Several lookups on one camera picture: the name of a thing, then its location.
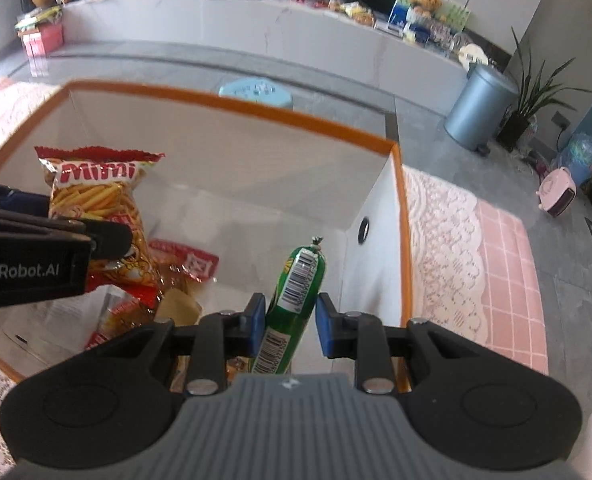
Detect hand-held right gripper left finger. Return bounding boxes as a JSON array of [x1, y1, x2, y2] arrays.
[[83, 294, 267, 397]]

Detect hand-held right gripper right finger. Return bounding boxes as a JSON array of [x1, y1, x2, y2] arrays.
[[315, 294, 497, 395]]

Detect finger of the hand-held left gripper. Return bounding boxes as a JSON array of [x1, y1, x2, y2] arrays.
[[0, 177, 50, 218], [0, 205, 132, 262]]

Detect red stick snack packet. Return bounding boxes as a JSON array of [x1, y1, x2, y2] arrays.
[[34, 145, 167, 306]]

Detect green sausage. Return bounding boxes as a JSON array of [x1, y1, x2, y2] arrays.
[[251, 236, 327, 376]]

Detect pale yellow snack packet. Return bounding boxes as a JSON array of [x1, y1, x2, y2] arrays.
[[163, 287, 203, 326]]

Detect orange cardboard box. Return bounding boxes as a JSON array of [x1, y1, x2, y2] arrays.
[[0, 80, 417, 396]]

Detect pink cardboard box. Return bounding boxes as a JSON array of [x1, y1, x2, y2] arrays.
[[22, 25, 65, 58]]

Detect pink checked blanket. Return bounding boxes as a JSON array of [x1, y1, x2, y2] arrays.
[[476, 200, 549, 376]]

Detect light blue stool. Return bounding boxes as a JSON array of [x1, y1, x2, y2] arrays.
[[218, 78, 294, 108]]

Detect white marble media console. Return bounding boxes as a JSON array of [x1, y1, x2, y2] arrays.
[[58, 0, 469, 111]]

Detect grey metal trash can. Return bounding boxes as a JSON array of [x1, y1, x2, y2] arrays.
[[443, 62, 519, 153]]

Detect pink space heater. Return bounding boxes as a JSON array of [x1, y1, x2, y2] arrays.
[[537, 167, 577, 218]]

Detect potted long-leaf plant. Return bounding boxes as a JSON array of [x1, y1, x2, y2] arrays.
[[496, 25, 592, 153]]

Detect blue water jug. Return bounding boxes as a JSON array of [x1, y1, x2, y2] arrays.
[[558, 122, 592, 186]]

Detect yellow snack bags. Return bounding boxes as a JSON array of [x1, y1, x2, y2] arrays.
[[326, 0, 377, 26]]

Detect green picture board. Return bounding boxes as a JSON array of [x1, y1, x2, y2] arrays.
[[391, 0, 472, 28]]

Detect brown teddy bear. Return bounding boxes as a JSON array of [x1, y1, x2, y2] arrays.
[[408, 0, 444, 18]]

